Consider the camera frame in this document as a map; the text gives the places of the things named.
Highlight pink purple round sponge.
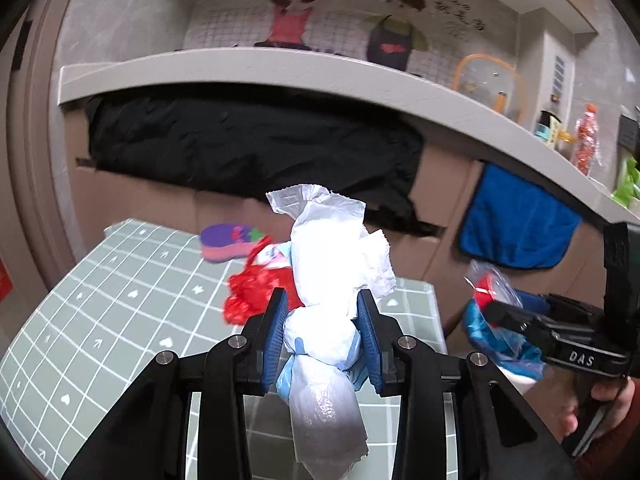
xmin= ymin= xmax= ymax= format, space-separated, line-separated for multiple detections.
xmin=198 ymin=223 xmax=272 ymax=262

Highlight black dish rack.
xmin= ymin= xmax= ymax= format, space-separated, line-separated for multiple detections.
xmin=617 ymin=110 xmax=640 ymax=159

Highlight black hanging cloth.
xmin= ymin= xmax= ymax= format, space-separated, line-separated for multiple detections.
xmin=86 ymin=94 xmax=440 ymax=237

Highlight dark sauce bottle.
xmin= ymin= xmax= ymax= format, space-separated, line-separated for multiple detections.
xmin=534 ymin=110 xmax=562 ymax=148

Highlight green plastic item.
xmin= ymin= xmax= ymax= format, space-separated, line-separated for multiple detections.
xmin=612 ymin=156 xmax=639 ymax=208

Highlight orange capped plastic bottle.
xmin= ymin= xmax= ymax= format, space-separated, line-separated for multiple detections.
xmin=572 ymin=103 xmax=600 ymax=177

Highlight colourful tissue packet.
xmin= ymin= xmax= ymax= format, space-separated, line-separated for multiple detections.
xmin=255 ymin=242 xmax=292 ymax=269

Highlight person right hand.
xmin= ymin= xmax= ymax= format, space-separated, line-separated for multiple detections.
xmin=556 ymin=376 xmax=637 ymax=441

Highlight blue hanging towel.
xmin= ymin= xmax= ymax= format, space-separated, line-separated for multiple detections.
xmin=457 ymin=164 xmax=582 ymax=271

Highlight white tissue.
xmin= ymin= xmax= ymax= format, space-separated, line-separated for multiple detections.
xmin=267 ymin=184 xmax=396 ymax=479

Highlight clear plastic wrapper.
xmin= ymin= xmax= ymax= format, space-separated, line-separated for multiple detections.
xmin=464 ymin=260 xmax=523 ymax=311

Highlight cartoon couple wall sticker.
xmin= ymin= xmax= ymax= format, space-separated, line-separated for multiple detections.
xmin=183 ymin=0 xmax=518 ymax=86

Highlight white smiley trash bin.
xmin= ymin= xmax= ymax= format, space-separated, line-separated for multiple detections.
xmin=499 ymin=366 xmax=538 ymax=394

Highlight red plastic bag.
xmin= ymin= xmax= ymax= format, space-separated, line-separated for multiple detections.
xmin=222 ymin=250 xmax=303 ymax=326

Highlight green grid table mat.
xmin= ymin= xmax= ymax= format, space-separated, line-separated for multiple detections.
xmin=1 ymin=219 xmax=447 ymax=479

